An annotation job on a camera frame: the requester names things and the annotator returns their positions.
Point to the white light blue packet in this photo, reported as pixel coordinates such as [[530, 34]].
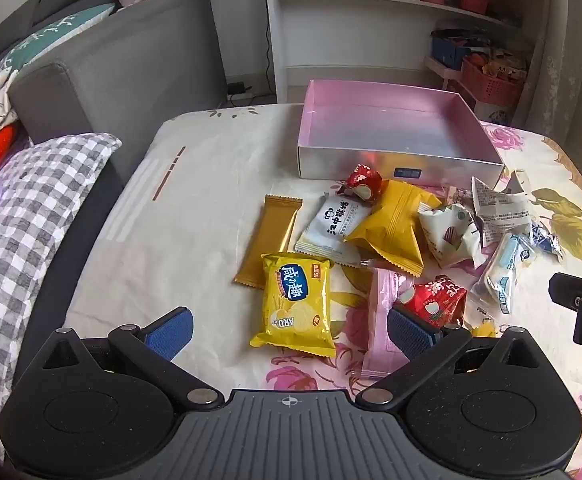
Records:
[[503, 270]]

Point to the yellow cracker packet blue label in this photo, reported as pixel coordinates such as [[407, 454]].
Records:
[[296, 310]]

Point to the grey sofa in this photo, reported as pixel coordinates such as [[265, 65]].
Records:
[[136, 70]]

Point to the small brown bar packet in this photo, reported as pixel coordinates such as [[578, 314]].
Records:
[[458, 195]]

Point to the dark grey back cushion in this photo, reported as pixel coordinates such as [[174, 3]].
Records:
[[6, 25]]

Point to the small orange basket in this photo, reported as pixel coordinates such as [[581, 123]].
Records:
[[475, 2]]

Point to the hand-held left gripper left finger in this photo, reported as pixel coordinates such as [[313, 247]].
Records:
[[171, 332]]

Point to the small blue white candy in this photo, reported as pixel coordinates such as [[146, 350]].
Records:
[[546, 240]]

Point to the blue storage bin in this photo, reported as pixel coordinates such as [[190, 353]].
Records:
[[448, 52]]

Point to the white cake packet brown print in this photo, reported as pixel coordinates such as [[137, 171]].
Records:
[[448, 240]]

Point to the gold wafer packet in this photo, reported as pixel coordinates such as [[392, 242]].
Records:
[[268, 240]]

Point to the white text packet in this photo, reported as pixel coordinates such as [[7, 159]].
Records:
[[501, 212]]

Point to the grey white checked pillow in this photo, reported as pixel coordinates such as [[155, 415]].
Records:
[[36, 210]]

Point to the pink snack packet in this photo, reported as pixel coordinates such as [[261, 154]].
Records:
[[378, 320]]

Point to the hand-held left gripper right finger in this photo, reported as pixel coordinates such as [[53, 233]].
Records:
[[411, 332]]

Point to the pink low shelf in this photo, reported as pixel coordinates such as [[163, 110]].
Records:
[[443, 74]]

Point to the white storage crate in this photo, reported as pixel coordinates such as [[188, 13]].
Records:
[[491, 112]]

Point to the teal patterned cushion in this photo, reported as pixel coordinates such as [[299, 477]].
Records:
[[46, 40]]

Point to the yellow pastry packet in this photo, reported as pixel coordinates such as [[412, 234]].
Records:
[[391, 230]]

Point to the pink cardboard box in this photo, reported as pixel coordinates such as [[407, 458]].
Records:
[[371, 125]]

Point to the small red candy packet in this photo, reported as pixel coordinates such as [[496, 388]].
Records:
[[363, 180]]

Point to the red snack packet white print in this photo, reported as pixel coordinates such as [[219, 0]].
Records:
[[436, 300]]

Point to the floral tablecloth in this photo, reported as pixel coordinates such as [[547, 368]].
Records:
[[196, 185]]

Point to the grey lace curtain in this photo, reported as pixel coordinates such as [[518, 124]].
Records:
[[561, 60]]

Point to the silver white biscuit packet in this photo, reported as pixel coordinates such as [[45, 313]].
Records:
[[328, 225]]

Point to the white shelf desk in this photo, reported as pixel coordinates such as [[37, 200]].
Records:
[[278, 35]]

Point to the large pink basket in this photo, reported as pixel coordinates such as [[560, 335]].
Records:
[[493, 85]]

